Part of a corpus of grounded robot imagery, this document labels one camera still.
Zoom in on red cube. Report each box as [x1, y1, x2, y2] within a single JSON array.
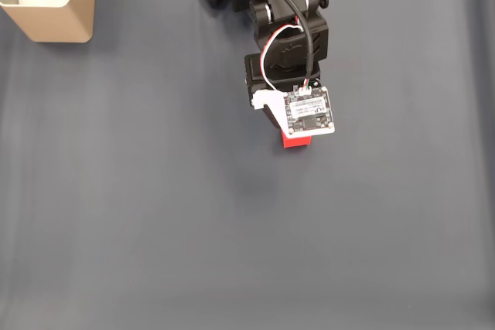
[[281, 131, 313, 150]]

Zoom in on beige box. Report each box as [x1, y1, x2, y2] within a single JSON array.
[[0, 0, 96, 43]]

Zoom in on white red servo cable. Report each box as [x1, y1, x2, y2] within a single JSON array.
[[261, 15, 306, 92]]

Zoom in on blue-grey table mat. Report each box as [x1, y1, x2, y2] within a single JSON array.
[[0, 0, 495, 330]]

